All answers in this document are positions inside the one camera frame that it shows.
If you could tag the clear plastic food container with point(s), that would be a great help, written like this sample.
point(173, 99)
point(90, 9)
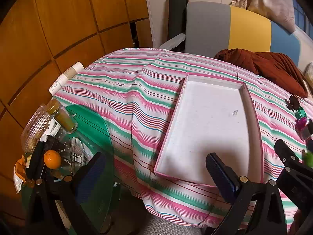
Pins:
point(34, 129)

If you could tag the pink shallow tray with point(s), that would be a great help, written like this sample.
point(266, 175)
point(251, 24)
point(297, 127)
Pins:
point(207, 127)

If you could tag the green glass round table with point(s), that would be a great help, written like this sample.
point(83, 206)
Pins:
point(97, 127)

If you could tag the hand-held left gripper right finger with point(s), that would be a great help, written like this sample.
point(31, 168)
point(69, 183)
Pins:
point(221, 175)

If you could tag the wooden wardrobe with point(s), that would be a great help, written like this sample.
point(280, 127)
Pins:
point(61, 17)

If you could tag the spice jar with gold lid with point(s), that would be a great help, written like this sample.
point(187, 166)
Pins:
point(63, 120)

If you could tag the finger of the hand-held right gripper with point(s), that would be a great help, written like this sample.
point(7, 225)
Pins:
point(282, 149)

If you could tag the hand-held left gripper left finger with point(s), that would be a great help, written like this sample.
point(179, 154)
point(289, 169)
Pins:
point(90, 176)

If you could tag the black flat object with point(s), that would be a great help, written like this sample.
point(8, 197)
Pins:
point(36, 156)

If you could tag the pink green striped blanket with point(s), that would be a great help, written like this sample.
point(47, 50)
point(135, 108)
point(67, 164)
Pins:
point(122, 102)

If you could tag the stack of paper cups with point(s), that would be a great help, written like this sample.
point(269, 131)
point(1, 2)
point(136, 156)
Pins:
point(66, 76)

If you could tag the beige patterned curtain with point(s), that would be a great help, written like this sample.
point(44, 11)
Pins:
point(269, 0)

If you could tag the brown toy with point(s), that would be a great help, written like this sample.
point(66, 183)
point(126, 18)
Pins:
point(292, 102)

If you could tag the white crumpled paper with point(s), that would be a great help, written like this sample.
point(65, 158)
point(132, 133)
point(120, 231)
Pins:
point(52, 128)

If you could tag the green plastic toy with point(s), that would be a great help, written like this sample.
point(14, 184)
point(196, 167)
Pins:
point(300, 113)

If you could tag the grey yellow blue headboard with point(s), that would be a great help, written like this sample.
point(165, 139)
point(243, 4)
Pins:
point(249, 29)

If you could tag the orange fruit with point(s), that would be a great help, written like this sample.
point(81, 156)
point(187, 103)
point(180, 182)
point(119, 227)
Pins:
point(52, 159)

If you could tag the brown quilted jacket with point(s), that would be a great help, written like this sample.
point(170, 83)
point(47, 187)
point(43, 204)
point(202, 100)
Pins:
point(269, 63)

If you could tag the black rolled mat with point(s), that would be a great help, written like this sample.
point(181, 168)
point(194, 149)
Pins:
point(176, 17)

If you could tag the window with blue panes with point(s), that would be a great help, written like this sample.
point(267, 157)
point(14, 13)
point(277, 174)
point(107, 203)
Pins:
point(302, 17)

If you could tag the purple plastic toy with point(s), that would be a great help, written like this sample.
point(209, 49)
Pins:
point(301, 123)

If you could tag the orange plastic bag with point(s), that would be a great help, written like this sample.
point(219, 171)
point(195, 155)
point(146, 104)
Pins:
point(19, 173)

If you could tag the white bed rail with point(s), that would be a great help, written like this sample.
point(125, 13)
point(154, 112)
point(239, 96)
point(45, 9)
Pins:
point(173, 41)

